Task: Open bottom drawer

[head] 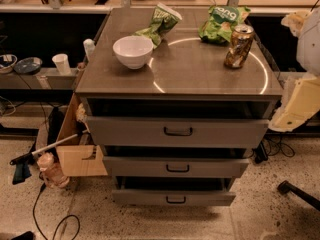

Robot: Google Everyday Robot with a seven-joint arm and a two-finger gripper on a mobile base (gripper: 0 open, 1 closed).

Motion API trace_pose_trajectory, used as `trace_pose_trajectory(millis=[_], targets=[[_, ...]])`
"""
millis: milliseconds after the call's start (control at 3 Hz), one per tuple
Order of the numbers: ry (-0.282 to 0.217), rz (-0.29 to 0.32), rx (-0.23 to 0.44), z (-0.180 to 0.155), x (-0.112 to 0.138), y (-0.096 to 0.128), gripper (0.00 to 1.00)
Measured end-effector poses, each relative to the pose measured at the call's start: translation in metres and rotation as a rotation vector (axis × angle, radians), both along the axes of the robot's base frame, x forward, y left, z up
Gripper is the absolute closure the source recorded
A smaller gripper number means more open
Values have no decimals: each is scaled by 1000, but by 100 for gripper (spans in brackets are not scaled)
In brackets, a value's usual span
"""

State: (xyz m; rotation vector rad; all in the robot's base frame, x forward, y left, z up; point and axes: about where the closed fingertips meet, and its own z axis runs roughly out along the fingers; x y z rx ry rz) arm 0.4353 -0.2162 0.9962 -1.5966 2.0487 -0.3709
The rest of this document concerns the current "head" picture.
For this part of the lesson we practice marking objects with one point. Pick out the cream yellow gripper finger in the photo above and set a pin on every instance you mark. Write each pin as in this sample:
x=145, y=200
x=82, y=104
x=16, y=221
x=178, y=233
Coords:
x=300, y=101

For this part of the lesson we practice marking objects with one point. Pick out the grabber stick tool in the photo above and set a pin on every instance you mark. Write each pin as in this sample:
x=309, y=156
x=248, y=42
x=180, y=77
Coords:
x=22, y=171

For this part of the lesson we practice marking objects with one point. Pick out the green chip bag right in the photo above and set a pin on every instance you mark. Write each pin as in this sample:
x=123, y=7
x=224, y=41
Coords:
x=221, y=22

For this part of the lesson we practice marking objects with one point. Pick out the white bowl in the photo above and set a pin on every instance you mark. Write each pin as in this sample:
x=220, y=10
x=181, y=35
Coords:
x=133, y=51

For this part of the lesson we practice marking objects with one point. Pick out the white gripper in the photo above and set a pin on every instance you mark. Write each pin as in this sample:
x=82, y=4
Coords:
x=309, y=45

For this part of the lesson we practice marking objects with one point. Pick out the green chip bag left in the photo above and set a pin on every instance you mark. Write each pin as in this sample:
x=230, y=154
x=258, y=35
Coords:
x=162, y=21

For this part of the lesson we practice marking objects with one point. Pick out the grey middle drawer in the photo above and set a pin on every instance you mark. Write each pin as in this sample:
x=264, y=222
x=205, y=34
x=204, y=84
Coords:
x=175, y=167

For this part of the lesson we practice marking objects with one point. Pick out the green chip bag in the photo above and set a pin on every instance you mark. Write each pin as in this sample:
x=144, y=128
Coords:
x=162, y=21
x=221, y=22

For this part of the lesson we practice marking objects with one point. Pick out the cardboard box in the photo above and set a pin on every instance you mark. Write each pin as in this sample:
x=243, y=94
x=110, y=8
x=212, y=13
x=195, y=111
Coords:
x=78, y=156

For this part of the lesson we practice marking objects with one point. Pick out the clear plastic jug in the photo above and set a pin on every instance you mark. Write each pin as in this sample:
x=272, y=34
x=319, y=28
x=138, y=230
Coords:
x=52, y=172

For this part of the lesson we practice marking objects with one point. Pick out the blue plate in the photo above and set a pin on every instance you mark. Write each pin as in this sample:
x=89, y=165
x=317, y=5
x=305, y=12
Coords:
x=28, y=66

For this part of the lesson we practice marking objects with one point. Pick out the grey drawer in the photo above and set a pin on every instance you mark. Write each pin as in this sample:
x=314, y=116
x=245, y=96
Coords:
x=175, y=167
x=177, y=132
x=173, y=191

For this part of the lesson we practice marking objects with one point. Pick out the cable bundle right floor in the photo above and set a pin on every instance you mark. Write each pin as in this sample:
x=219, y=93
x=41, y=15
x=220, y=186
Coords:
x=269, y=147

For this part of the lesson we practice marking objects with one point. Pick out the black chair leg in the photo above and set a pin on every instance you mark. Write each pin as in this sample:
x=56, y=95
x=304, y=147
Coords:
x=286, y=187

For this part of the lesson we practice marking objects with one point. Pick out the grey bottom drawer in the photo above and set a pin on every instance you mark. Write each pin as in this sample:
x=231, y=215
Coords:
x=173, y=191

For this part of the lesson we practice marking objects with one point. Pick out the grey side shelf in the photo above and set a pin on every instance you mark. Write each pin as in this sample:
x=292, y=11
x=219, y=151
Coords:
x=45, y=79

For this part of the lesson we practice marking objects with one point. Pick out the white plastic bottle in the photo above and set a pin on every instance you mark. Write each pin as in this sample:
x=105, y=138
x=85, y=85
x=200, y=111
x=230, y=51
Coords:
x=89, y=47

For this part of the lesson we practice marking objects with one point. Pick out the grey top drawer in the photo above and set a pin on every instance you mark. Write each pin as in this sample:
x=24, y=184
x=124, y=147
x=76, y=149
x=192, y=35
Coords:
x=177, y=132

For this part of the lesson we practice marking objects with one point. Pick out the grey drawer cabinet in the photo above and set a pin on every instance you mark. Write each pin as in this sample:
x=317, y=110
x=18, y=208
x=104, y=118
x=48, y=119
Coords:
x=185, y=78

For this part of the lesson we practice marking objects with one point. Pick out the white paper cup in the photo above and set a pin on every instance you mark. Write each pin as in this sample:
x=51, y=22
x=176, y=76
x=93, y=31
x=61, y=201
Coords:
x=62, y=64

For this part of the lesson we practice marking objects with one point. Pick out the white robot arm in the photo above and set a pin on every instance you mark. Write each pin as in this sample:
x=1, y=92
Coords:
x=308, y=47

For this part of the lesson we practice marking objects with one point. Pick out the small bowl far left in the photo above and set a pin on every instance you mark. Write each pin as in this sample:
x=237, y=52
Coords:
x=7, y=63

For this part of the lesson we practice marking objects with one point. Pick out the crushed gold soda can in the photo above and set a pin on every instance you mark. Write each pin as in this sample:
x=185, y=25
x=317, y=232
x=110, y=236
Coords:
x=240, y=45

